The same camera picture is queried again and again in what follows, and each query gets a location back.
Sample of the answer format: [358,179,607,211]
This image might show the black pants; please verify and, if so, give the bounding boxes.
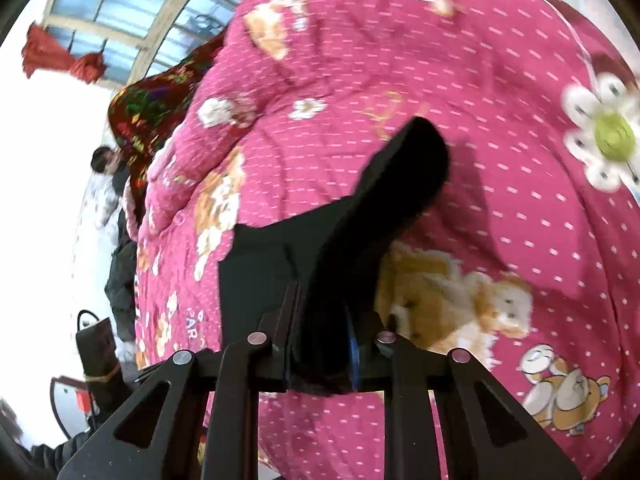
[218,116,449,396]

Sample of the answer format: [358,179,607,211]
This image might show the dark clothing beside bed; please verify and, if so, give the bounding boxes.
[90,145,137,342]

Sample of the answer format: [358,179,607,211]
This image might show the black left jacket sleeve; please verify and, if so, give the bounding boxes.
[0,400,93,480]

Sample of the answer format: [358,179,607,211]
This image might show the pink teddy bear quilt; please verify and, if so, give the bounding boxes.
[134,0,639,479]

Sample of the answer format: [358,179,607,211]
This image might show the red hanging cloth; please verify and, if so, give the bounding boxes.
[22,23,107,84]

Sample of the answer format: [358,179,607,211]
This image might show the window with pale frame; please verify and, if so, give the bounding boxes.
[41,0,241,88]

